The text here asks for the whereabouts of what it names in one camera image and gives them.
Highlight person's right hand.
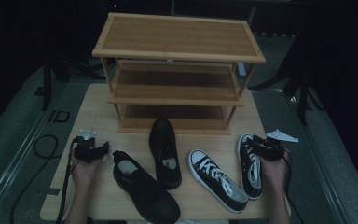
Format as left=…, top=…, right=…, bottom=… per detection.
left=258, top=147, right=292, bottom=189

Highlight person's left hand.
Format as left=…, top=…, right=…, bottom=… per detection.
left=70, top=153, right=104, bottom=189

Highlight white object behind rack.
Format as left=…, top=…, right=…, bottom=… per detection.
left=236, top=62, right=247, bottom=78

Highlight wooden shoe rack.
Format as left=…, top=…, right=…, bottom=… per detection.
left=91, top=12, right=267, bottom=136

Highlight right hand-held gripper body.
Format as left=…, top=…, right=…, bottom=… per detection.
left=256, top=129, right=299, bottom=162

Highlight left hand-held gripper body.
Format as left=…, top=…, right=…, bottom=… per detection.
left=74, top=129, right=106, bottom=164

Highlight black slip-on shoe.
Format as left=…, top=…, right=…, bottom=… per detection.
left=148, top=117, right=183, bottom=190
left=112, top=149, right=182, bottom=224

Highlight black tripod stand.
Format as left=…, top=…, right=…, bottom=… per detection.
left=248, top=40, right=325, bottom=126

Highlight black canvas sneaker white laces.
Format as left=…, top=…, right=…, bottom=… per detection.
left=187, top=148, right=249, bottom=215
left=236, top=133, right=264, bottom=201

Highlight black floor cable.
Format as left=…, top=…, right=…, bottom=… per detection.
left=9, top=133, right=60, bottom=224

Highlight black metal stand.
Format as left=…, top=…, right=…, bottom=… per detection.
left=40, top=54, right=73, bottom=112

